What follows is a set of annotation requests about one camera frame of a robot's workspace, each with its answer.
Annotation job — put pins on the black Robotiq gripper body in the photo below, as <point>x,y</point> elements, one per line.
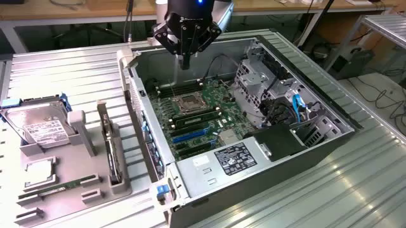
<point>190,9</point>

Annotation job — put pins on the graphics card with silver bracket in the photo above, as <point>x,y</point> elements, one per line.
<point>110,142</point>

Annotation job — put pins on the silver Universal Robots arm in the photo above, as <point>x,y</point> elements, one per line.
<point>226,14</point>

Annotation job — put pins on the thin socket locking lever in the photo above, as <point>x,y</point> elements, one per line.
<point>172,90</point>

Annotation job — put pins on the silver disk bay cage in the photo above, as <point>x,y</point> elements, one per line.
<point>254,78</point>

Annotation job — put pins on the green motherboard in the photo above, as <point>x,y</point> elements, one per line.
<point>222,107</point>

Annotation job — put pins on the installed RAM stick with label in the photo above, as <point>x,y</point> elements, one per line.
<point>196,120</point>

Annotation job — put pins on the long black expansion slot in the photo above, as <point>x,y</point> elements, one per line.
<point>194,147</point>
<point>195,154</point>
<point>187,129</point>

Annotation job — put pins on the blue expansion slot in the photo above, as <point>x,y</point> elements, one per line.
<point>188,137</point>

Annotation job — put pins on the silver chipset heatsink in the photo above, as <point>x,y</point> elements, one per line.
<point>230,137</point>

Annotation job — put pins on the black box device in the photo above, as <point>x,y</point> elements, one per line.
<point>351,64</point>

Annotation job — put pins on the black plastic shroud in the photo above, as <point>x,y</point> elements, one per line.
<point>279,142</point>

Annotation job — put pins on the silver hard disk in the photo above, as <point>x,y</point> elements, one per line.
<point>42,123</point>

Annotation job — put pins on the hard disk drive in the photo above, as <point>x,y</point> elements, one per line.
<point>11,103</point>

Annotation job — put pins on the metal slat side table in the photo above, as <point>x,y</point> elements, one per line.
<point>390,26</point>

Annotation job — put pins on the grey power supply unit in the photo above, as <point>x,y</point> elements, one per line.
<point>203,175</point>

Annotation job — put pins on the grey plastic parts rack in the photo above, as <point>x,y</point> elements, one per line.
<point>70,171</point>

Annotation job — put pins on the blue case latch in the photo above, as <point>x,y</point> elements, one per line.
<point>162,189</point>

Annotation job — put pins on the silver CPU chip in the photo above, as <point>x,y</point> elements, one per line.
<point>38,173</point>

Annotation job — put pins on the open grey PC case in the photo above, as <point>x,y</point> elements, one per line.
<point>254,202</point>

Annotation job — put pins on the green loose RAM stick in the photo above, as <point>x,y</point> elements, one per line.
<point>56,188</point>

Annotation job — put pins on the wooden desk with metal frame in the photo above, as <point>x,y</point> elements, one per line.
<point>95,9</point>

